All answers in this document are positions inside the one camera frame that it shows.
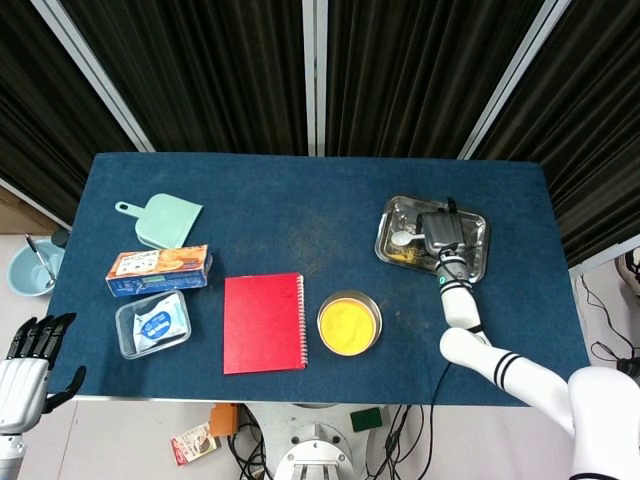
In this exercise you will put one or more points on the mint green plastic dustpan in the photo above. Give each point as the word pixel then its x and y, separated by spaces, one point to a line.
pixel 165 222

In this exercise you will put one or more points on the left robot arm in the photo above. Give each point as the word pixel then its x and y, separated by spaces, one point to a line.
pixel 10 455

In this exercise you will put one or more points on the white aluminium partition post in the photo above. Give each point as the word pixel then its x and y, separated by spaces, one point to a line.
pixel 95 75
pixel 515 80
pixel 315 75
pixel 605 255
pixel 30 202

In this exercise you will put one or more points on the red white snack packet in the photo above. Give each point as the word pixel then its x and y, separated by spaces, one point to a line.
pixel 192 445

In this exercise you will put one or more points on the white plastic spoon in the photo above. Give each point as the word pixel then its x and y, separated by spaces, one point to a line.
pixel 400 239

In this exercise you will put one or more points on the black round knob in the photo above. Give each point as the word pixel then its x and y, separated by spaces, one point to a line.
pixel 61 239

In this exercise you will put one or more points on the dark green rectangular object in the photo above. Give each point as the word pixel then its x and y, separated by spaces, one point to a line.
pixel 366 421

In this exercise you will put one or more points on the blue table cloth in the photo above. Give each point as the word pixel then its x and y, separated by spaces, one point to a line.
pixel 300 210

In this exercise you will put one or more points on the brown cardboard box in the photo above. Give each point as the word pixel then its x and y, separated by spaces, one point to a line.
pixel 20 217

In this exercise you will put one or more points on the white table frame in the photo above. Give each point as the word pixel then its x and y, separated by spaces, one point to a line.
pixel 200 400

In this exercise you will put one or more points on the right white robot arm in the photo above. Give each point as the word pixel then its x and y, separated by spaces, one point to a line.
pixel 460 300

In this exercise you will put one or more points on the yellow metal-rimmed bowl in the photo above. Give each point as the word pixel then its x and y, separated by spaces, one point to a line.
pixel 379 320

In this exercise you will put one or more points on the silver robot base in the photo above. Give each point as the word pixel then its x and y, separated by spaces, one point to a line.
pixel 315 450

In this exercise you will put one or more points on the light blue bowl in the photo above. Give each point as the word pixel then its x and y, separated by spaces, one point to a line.
pixel 25 280

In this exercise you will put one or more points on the rectangular metal tray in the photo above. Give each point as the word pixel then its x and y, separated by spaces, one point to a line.
pixel 475 227

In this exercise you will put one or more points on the blue white wipes packet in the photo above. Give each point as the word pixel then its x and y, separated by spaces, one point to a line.
pixel 157 325

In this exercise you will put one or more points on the red spiral notebook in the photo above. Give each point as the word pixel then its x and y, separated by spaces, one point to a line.
pixel 262 325

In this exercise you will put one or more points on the black pleated curtain panel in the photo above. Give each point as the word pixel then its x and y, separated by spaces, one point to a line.
pixel 45 125
pixel 420 70
pixel 590 125
pixel 200 70

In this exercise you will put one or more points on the orange plastic object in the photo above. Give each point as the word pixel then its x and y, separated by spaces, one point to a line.
pixel 224 422

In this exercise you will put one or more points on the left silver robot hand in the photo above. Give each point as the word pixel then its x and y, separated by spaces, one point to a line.
pixel 20 395

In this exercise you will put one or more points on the white sneaker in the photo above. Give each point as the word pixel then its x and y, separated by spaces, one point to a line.
pixel 631 272

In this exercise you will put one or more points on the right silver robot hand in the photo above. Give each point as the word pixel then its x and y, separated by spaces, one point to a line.
pixel 442 230

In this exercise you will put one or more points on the clear plastic food container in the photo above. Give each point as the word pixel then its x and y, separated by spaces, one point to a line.
pixel 124 330

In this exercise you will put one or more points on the blue cracker box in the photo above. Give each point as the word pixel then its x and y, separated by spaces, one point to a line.
pixel 155 272

